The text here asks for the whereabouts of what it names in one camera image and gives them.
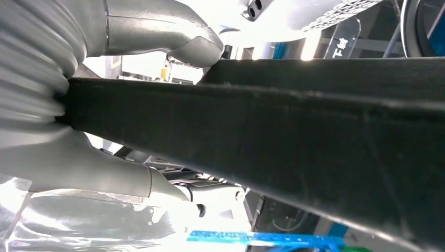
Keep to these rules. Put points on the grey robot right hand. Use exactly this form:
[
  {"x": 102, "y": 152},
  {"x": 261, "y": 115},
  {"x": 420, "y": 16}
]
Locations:
[{"x": 87, "y": 167}]

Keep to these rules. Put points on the clear acrylic sign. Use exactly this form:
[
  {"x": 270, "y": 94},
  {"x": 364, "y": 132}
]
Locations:
[{"x": 342, "y": 45}]

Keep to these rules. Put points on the black round wheel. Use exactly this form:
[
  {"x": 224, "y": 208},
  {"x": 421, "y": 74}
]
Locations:
[{"x": 408, "y": 27}]

